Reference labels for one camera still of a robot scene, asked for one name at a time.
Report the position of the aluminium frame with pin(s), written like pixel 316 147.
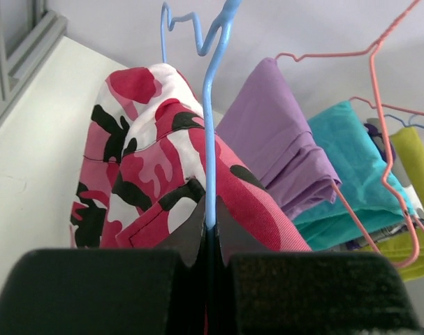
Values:
pixel 29 32

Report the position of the teal trousers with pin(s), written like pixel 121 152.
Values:
pixel 359 166

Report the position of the pink camouflage trousers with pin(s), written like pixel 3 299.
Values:
pixel 143 169

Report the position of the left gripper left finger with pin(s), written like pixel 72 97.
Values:
pixel 110 291

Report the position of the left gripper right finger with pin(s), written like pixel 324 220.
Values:
pixel 259 291

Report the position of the light blue wire hanger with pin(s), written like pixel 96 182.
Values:
pixel 216 40

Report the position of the olive yellow trousers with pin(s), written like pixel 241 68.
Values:
pixel 410 149

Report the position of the lilac purple trousers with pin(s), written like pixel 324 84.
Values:
pixel 267 130

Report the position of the purple white patterned trousers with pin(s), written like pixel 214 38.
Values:
pixel 374 131

